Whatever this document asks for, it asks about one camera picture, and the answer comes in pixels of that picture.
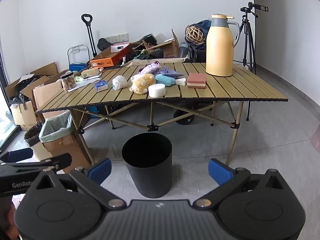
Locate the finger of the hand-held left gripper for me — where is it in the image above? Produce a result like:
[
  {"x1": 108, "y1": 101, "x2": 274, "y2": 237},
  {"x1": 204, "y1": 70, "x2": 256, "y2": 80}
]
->
[
  {"x1": 0, "y1": 148, "x2": 33, "y2": 163},
  {"x1": 0, "y1": 153, "x2": 72, "y2": 173}
]

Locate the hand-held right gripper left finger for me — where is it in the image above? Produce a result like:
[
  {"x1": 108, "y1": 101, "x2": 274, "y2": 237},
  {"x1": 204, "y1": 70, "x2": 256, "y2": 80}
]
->
[{"x1": 32, "y1": 158, "x2": 127, "y2": 208}]

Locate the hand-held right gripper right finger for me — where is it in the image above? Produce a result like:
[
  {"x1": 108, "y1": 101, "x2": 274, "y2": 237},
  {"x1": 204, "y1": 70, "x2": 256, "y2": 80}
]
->
[{"x1": 193, "y1": 158, "x2": 290, "y2": 208}]

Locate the black round waste bin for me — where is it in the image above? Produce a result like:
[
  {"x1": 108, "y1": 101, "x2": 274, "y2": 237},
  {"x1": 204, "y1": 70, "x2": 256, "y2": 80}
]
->
[{"x1": 122, "y1": 133, "x2": 173, "y2": 198}]

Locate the small blue white box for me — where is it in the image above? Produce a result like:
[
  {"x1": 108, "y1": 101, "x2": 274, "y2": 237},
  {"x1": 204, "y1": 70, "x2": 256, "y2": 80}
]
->
[{"x1": 94, "y1": 80, "x2": 108, "y2": 91}]

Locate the white plastic bag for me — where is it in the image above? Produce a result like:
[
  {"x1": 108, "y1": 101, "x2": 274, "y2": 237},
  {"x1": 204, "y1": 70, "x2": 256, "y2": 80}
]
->
[{"x1": 112, "y1": 75, "x2": 128, "y2": 90}]

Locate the pink layered sponge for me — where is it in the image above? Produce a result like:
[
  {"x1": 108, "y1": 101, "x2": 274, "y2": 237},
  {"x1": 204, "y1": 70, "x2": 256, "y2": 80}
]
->
[{"x1": 187, "y1": 73, "x2": 208, "y2": 89}]

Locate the white round foam block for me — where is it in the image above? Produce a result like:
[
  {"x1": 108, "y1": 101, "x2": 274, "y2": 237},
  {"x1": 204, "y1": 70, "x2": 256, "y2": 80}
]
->
[{"x1": 148, "y1": 84, "x2": 166, "y2": 98}]

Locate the yellow plush toy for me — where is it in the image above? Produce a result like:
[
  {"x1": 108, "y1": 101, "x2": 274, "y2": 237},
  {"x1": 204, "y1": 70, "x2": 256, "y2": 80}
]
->
[{"x1": 129, "y1": 73, "x2": 156, "y2": 95}]

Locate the lavender knit cloth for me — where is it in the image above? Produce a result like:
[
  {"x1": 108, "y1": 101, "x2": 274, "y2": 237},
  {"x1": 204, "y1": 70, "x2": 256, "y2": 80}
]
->
[{"x1": 160, "y1": 66, "x2": 185, "y2": 78}]

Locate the person's left forearm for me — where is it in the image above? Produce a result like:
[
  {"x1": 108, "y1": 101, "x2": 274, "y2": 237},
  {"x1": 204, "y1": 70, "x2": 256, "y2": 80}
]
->
[{"x1": 0, "y1": 195, "x2": 20, "y2": 240}]

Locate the cardboard box with green liner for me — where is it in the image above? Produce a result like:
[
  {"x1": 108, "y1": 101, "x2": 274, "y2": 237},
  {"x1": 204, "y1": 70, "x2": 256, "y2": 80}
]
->
[{"x1": 39, "y1": 110, "x2": 92, "y2": 173}]

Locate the cream plastic bin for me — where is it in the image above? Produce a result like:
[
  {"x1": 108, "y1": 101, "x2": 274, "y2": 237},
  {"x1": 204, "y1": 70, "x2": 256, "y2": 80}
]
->
[{"x1": 30, "y1": 142, "x2": 50, "y2": 162}]

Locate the black plastic bag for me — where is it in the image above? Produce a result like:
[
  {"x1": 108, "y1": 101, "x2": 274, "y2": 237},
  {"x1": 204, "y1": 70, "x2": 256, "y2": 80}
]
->
[{"x1": 24, "y1": 122, "x2": 43, "y2": 147}]

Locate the pale cardboard box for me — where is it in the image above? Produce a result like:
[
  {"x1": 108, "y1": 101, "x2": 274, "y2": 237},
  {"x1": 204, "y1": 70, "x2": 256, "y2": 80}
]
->
[{"x1": 10, "y1": 100, "x2": 38, "y2": 130}]

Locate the black cloth pile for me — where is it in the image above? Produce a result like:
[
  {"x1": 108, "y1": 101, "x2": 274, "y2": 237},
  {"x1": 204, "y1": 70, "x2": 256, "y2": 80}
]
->
[{"x1": 6, "y1": 76, "x2": 35, "y2": 105}]

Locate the blue board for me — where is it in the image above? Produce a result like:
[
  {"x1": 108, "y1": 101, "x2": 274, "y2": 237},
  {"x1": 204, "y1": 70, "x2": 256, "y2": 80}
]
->
[{"x1": 87, "y1": 104, "x2": 105, "y2": 118}]

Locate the large brown cardboard box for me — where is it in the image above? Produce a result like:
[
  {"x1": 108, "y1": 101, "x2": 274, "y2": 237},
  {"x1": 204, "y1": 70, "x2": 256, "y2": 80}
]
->
[{"x1": 32, "y1": 70, "x2": 72, "y2": 110}]

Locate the clear jar of nuts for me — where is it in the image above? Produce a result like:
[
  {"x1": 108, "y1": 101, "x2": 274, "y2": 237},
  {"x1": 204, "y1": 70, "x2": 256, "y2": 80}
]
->
[{"x1": 60, "y1": 72, "x2": 76, "y2": 91}]

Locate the white paper sheet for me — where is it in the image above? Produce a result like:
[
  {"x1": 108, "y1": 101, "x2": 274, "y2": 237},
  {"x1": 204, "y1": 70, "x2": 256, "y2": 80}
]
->
[{"x1": 67, "y1": 77, "x2": 102, "y2": 92}]

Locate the tan slatted folding table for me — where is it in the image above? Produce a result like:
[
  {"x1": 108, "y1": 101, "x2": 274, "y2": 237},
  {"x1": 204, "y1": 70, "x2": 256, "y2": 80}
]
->
[{"x1": 35, "y1": 62, "x2": 288, "y2": 167}]

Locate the flat open cardboard box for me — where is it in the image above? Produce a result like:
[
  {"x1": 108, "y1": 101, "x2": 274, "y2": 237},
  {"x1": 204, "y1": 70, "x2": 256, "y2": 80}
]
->
[{"x1": 25, "y1": 62, "x2": 59, "y2": 77}]

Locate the small beige carton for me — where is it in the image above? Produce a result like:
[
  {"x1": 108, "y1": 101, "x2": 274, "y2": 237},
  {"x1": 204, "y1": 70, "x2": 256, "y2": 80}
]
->
[{"x1": 80, "y1": 69, "x2": 102, "y2": 78}]

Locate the blue plastic crate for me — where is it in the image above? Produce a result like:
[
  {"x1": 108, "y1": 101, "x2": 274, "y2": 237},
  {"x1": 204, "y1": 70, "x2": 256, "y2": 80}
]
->
[{"x1": 69, "y1": 62, "x2": 88, "y2": 72}]

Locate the orange black cardboard box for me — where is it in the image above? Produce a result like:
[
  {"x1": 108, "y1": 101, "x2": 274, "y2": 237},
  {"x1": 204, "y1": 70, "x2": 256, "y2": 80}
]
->
[{"x1": 89, "y1": 42, "x2": 132, "y2": 69}]

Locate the yellow thermos jug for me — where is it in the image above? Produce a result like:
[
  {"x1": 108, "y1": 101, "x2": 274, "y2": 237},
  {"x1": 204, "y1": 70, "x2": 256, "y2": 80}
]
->
[{"x1": 205, "y1": 14, "x2": 240, "y2": 77}]

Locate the white tissue box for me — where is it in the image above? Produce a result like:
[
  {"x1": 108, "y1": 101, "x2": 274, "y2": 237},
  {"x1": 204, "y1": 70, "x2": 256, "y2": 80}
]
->
[{"x1": 110, "y1": 44, "x2": 130, "y2": 53}]

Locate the blue grey bottle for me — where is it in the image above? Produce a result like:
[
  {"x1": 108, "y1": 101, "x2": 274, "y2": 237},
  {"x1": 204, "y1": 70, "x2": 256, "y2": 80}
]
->
[{"x1": 179, "y1": 42, "x2": 189, "y2": 58}]

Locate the open brown cardboard box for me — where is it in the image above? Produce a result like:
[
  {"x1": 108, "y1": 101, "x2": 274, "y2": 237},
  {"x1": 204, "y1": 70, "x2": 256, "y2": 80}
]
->
[{"x1": 142, "y1": 29, "x2": 180, "y2": 59}]

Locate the woven rattan ball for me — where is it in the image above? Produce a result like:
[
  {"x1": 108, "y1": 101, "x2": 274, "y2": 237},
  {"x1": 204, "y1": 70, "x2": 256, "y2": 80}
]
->
[{"x1": 185, "y1": 25, "x2": 207, "y2": 47}]

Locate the black boxy object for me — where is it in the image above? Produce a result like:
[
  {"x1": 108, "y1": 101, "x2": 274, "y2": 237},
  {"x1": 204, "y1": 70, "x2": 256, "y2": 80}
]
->
[{"x1": 144, "y1": 33, "x2": 158, "y2": 48}]

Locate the navy blue bag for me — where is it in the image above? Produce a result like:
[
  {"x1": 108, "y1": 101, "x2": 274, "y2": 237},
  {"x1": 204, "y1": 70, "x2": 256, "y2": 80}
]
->
[{"x1": 192, "y1": 19, "x2": 212, "y2": 34}]

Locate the black door frame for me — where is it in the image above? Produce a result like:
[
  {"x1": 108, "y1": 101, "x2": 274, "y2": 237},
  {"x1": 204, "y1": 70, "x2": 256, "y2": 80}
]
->
[{"x1": 0, "y1": 52, "x2": 19, "y2": 153}]

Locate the white metal folding frame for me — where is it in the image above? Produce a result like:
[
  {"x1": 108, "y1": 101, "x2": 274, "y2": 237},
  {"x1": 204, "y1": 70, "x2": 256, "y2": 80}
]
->
[{"x1": 67, "y1": 44, "x2": 90, "y2": 64}]

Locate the black camera tripod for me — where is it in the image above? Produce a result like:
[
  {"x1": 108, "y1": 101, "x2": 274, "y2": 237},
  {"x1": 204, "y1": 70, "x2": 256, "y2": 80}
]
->
[{"x1": 236, "y1": 2, "x2": 269, "y2": 122}]

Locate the white wall socket strip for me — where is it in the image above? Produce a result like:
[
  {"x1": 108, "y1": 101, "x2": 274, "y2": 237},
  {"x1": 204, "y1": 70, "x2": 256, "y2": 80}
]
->
[{"x1": 105, "y1": 33, "x2": 129, "y2": 42}]

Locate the black trolley handle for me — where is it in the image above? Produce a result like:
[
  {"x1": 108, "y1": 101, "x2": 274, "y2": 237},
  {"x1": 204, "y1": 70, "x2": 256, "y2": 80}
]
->
[{"x1": 81, "y1": 14, "x2": 98, "y2": 58}]

